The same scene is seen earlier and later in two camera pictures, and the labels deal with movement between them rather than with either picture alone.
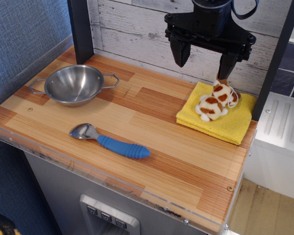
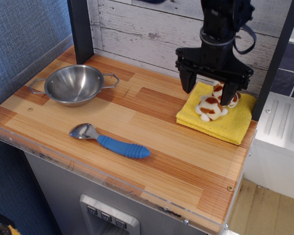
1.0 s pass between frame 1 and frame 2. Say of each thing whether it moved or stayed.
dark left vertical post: stayed
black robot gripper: moved
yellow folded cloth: stayed
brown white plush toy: stayed
